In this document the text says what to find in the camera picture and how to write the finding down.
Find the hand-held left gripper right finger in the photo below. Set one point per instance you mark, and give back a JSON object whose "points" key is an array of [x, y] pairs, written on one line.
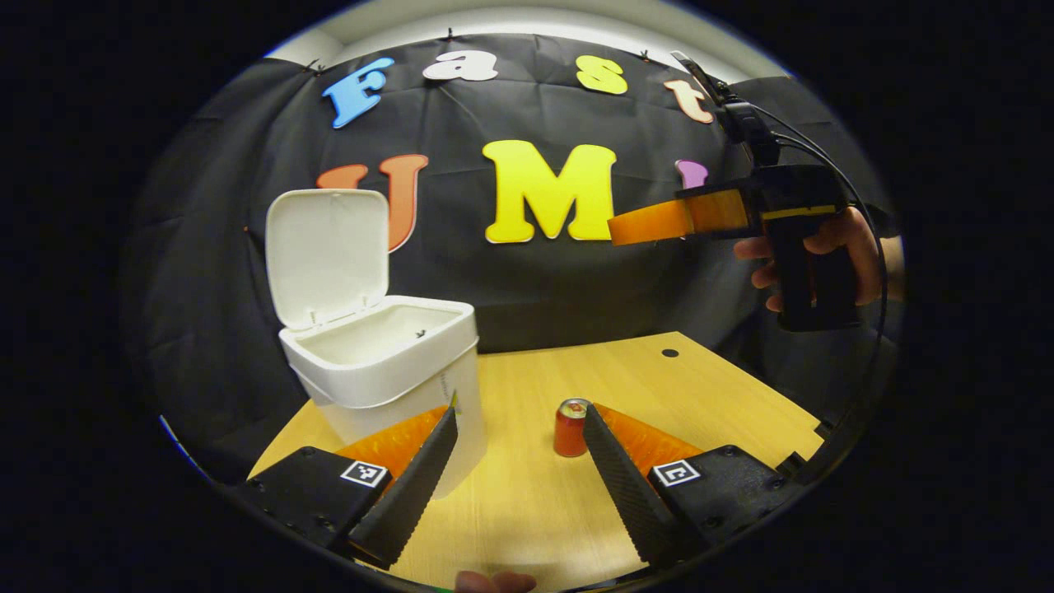
{"points": [[626, 494]]}

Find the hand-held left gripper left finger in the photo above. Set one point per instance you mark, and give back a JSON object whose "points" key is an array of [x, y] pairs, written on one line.
{"points": [[412, 494]]}

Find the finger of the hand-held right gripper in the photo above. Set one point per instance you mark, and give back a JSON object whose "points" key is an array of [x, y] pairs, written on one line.
{"points": [[716, 210]]}

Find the red pop can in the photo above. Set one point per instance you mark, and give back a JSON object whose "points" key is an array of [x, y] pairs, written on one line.
{"points": [[568, 432]]}

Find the wooden desktop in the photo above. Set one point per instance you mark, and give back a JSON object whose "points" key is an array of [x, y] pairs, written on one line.
{"points": [[527, 511]]}

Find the black backdrop cloth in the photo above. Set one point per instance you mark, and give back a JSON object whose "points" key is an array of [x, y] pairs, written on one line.
{"points": [[527, 288]]}

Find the white desktop garbage bin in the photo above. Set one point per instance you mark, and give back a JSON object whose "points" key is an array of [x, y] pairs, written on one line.
{"points": [[379, 371]]}

